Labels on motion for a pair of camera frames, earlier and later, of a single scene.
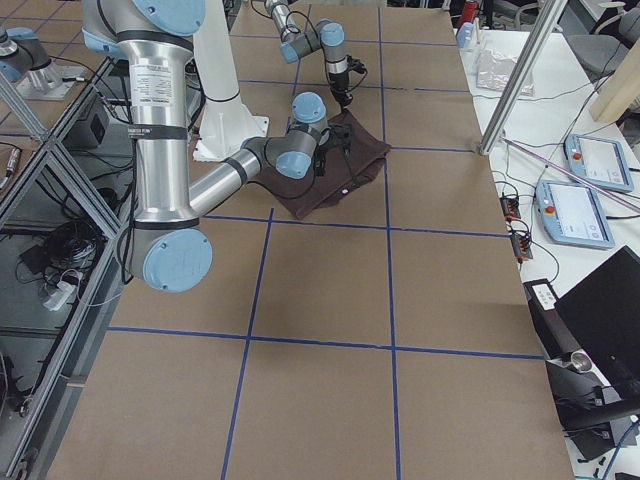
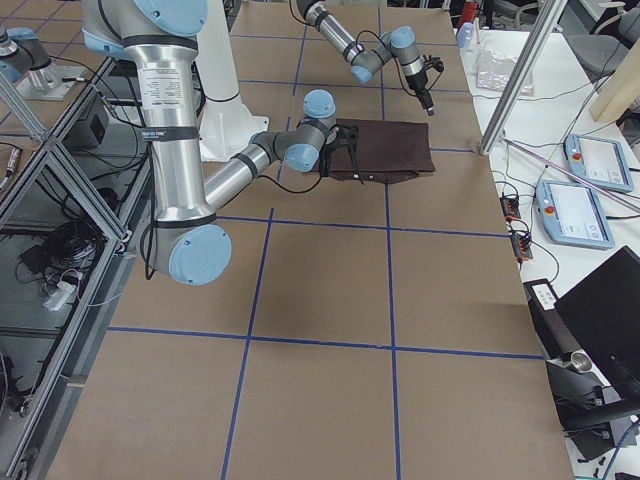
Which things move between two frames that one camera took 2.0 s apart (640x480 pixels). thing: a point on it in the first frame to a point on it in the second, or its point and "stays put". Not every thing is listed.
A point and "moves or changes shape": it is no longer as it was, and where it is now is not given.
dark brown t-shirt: x=352 y=155 moves or changes shape
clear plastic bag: x=494 y=70 stays put
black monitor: x=604 y=312 stays put
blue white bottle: x=466 y=36 stays put
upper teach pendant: x=600 y=162 stays put
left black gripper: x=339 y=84 to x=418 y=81
